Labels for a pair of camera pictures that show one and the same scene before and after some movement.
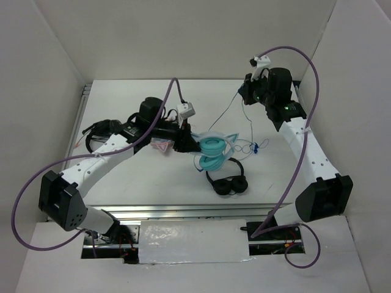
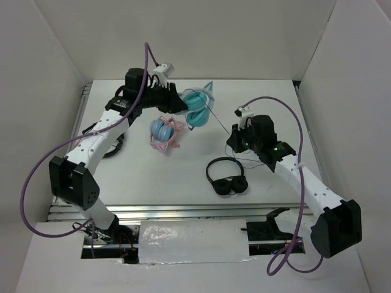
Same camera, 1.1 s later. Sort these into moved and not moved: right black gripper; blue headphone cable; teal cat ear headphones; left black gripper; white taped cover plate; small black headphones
Moved: left black gripper; right black gripper; blue headphone cable; teal cat ear headphones
Not moved: white taped cover plate; small black headphones
